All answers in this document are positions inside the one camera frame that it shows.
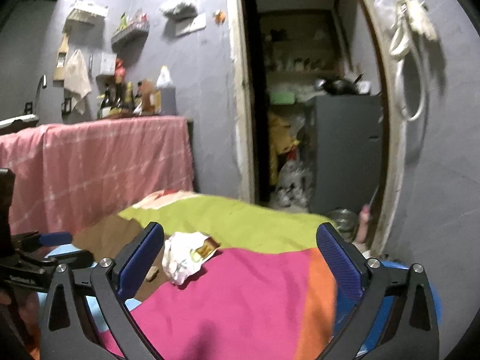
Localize white plastic bag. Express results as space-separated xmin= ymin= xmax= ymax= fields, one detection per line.
xmin=275 ymin=159 xmax=314 ymax=207

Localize wooden handled brush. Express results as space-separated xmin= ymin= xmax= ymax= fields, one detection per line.
xmin=52 ymin=32 xmax=71 ymax=81

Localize pink checked cloth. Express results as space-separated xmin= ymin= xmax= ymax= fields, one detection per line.
xmin=0 ymin=115 xmax=194 ymax=235

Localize pink snack packets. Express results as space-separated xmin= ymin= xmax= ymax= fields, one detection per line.
xmin=129 ymin=8 xmax=149 ymax=27

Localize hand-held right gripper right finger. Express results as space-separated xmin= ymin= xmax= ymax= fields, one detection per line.
xmin=316 ymin=222 xmax=440 ymax=360

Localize metal bowl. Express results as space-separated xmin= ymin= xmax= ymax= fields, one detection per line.
xmin=330 ymin=208 xmax=359 ymax=239

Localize white hose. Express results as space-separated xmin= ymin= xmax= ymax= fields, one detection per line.
xmin=388 ymin=0 xmax=430 ymax=122

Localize black wok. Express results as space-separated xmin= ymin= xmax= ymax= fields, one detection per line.
xmin=315 ymin=73 xmax=364 ymax=96

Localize white snack wrapper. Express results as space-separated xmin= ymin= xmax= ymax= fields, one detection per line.
xmin=162 ymin=232 xmax=220 ymax=285

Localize orange brown bottle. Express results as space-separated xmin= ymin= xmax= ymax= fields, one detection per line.
xmin=137 ymin=79 xmax=156 ymax=115

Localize white rubber gloves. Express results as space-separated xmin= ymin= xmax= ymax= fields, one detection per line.
xmin=407 ymin=0 xmax=439 ymax=42

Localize grey cabinet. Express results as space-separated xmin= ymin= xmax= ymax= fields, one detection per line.
xmin=309 ymin=94 xmax=383 ymax=214

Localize grey wall rack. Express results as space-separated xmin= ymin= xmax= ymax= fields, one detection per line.
xmin=111 ymin=20 xmax=151 ymax=49

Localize pink bottle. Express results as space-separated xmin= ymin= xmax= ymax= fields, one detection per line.
xmin=356 ymin=204 xmax=372 ymax=244

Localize white sink basin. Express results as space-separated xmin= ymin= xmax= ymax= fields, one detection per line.
xmin=0 ymin=112 xmax=40 ymax=130

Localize yellow bag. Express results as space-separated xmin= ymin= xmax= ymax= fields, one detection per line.
xmin=269 ymin=114 xmax=301 ymax=158

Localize white wall switch panel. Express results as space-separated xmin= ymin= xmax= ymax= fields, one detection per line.
xmin=176 ymin=13 xmax=208 ymax=37

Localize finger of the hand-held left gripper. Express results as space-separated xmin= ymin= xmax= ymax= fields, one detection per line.
xmin=22 ymin=249 xmax=94 ymax=274
xmin=11 ymin=232 xmax=74 ymax=250

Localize blue plastic bucket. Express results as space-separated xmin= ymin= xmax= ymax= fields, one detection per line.
xmin=334 ymin=259 xmax=439 ymax=360

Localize grey wall box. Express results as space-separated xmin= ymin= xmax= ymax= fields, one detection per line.
xmin=99 ymin=52 xmax=118 ymax=76

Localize colourful patchwork blanket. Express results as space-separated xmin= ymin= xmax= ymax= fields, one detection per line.
xmin=30 ymin=189 xmax=338 ymax=360

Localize wooden shelf unit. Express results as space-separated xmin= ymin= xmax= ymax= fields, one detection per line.
xmin=259 ymin=9 xmax=344 ymax=79

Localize beige hanging towel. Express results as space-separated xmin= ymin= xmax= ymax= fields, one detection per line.
xmin=63 ymin=49 xmax=92 ymax=115

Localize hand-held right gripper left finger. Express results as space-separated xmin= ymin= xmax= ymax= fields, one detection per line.
xmin=39 ymin=222 xmax=166 ymax=360

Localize wooden door frame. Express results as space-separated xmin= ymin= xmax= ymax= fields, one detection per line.
xmin=227 ymin=0 xmax=409 ymax=259

